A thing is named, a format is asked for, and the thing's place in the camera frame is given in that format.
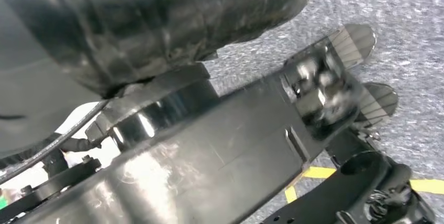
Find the yellow floor tape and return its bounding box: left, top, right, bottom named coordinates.
left=283, top=166, right=444, bottom=205

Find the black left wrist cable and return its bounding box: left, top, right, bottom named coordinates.
left=0, top=100, right=109, bottom=186

